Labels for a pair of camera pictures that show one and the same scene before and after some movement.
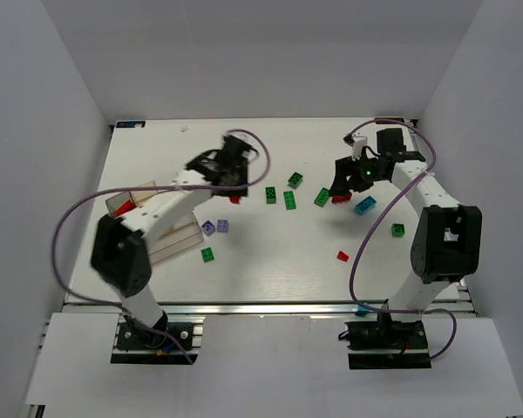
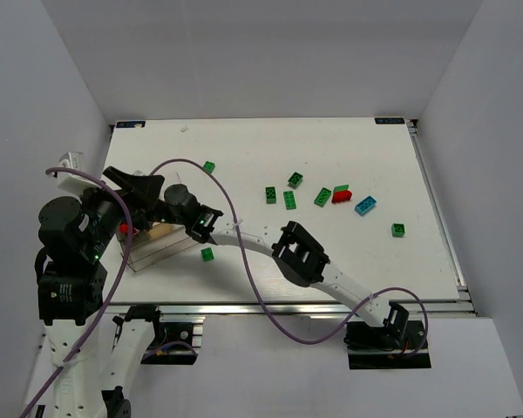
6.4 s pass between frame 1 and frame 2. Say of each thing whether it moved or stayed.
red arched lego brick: stayed
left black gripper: moved
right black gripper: moved
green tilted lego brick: stayed
